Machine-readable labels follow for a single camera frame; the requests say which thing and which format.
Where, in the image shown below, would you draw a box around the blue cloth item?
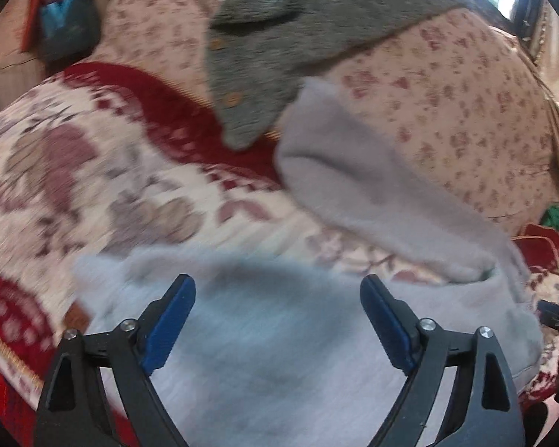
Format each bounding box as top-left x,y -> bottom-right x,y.
37,0 -> 100,62

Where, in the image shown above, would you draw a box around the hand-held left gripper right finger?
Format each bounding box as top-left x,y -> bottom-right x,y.
360,275 -> 526,447

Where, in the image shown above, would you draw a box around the pink floral quilt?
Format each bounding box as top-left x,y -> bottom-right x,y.
93,0 -> 559,238

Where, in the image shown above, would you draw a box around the red and white floral blanket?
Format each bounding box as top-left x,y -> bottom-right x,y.
0,63 -> 559,447

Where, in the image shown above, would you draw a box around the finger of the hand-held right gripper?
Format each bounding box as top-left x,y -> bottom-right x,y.
537,299 -> 559,334

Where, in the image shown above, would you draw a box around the light grey fleece pants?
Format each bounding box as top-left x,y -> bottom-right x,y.
72,77 -> 546,447

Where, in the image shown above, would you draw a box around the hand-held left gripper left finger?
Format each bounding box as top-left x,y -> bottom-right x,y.
32,274 -> 197,447

